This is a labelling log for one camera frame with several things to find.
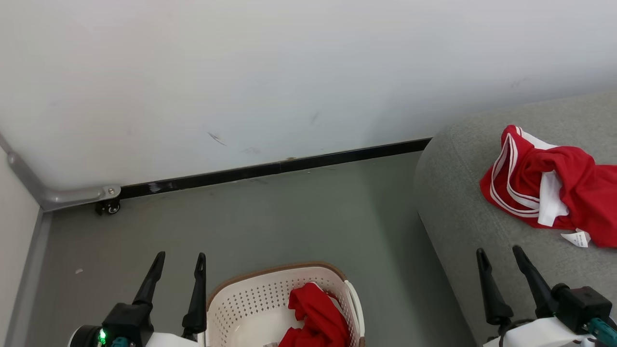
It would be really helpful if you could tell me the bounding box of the red jersey with striped trim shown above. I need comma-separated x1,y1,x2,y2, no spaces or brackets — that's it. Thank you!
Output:
480,125,617,249

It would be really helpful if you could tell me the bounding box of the black baseboard strip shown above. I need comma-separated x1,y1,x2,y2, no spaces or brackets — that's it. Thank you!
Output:
120,137,433,200

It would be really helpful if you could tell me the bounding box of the grey fabric sofa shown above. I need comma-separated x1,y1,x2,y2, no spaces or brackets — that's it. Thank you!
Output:
414,92,617,347

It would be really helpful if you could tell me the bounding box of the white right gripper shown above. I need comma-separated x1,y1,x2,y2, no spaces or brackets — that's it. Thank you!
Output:
476,245,599,347

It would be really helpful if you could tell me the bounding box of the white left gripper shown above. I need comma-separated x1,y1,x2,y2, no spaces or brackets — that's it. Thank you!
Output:
67,251,208,347

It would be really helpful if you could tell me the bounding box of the cream perforated laundry basket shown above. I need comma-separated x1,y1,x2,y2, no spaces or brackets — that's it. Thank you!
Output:
206,262,365,347

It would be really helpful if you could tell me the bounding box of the grey metal corner rail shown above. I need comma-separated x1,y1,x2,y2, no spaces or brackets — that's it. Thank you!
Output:
0,133,122,212

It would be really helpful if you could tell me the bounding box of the grey panel edge strip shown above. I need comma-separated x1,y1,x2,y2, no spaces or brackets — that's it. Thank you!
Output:
4,212,53,347

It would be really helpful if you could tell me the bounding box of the red garment with white band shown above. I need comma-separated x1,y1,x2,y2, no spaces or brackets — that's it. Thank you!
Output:
279,283,350,347

